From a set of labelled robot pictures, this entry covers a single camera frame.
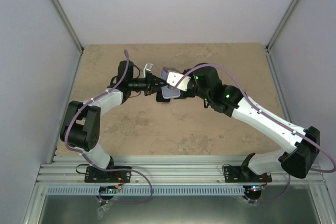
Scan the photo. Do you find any controller circuit board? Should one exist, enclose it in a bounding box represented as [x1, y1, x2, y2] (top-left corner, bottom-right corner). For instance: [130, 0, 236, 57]
[248, 184, 266, 192]
[98, 185, 122, 194]

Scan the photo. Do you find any lilac phone case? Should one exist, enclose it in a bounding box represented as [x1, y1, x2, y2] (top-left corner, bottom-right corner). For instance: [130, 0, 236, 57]
[160, 69, 181, 99]

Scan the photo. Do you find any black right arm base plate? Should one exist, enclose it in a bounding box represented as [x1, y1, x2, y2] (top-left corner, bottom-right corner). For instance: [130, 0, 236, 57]
[222, 164, 272, 184]

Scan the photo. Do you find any black phone case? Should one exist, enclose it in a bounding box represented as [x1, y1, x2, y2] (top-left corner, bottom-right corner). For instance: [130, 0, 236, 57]
[155, 91, 171, 103]

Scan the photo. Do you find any left controller circuit board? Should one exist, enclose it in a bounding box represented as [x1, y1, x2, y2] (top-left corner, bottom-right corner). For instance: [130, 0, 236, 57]
[98, 185, 122, 194]

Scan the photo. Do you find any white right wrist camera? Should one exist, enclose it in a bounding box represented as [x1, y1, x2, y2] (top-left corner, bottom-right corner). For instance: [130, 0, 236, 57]
[166, 70, 191, 91]

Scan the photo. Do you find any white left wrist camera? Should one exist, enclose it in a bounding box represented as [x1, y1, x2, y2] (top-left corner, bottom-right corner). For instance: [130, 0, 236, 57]
[142, 62, 153, 78]

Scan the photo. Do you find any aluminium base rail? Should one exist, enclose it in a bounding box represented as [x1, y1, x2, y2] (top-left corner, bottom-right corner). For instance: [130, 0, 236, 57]
[36, 154, 326, 185]

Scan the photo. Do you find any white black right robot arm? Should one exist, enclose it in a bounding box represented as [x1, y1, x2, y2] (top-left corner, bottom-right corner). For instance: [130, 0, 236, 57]
[184, 64, 320, 182]

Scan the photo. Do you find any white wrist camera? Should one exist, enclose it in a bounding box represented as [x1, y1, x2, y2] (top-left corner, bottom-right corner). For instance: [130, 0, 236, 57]
[142, 62, 153, 78]
[166, 70, 191, 91]

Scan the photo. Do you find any black phone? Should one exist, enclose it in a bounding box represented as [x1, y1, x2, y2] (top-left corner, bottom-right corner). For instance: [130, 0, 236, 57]
[174, 91, 187, 100]

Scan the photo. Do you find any aluminium frame post right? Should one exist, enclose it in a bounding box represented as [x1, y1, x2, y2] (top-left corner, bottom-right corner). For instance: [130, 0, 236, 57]
[265, 0, 301, 53]

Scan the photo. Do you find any aluminium frame post left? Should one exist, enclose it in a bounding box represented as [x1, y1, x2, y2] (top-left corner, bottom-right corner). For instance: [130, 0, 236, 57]
[50, 0, 84, 55]

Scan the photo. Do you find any aluminium frame post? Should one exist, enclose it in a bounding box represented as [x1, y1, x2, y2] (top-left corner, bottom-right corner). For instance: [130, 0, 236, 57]
[265, 0, 301, 53]
[50, 0, 84, 55]

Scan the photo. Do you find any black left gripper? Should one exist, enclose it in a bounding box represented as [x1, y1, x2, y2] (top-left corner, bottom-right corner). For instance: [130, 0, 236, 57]
[129, 72, 167, 96]

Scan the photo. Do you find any grey slotted cable duct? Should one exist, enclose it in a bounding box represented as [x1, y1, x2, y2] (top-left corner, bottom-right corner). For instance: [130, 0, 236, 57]
[46, 185, 245, 196]

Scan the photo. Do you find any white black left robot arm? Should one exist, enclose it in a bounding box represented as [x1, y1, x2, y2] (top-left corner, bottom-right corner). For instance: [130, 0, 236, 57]
[60, 61, 167, 182]

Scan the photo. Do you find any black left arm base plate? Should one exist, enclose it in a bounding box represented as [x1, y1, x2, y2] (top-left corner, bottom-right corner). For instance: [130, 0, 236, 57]
[84, 166, 131, 184]

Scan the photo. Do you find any right controller circuit board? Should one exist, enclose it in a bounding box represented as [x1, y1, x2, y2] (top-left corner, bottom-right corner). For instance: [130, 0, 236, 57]
[248, 184, 266, 192]

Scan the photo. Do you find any clear plastic bag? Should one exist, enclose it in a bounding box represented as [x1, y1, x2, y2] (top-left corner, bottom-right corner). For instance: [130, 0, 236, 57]
[97, 204, 109, 220]

